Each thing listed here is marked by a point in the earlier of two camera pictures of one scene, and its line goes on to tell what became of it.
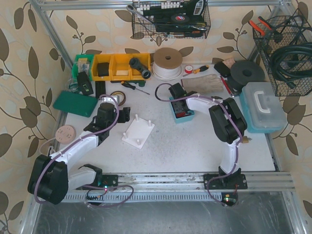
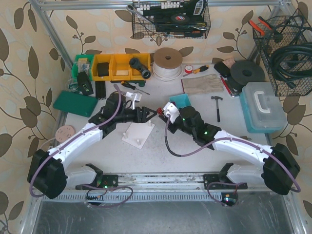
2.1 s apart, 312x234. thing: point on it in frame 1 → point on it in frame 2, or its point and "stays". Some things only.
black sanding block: x=223 y=69 stays
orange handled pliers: x=257 y=27 stays
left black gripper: x=124 y=114 → x=139 y=114
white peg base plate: x=138 y=134 stays
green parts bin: x=83 y=63 stays
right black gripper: x=179 y=105 → x=169 y=121
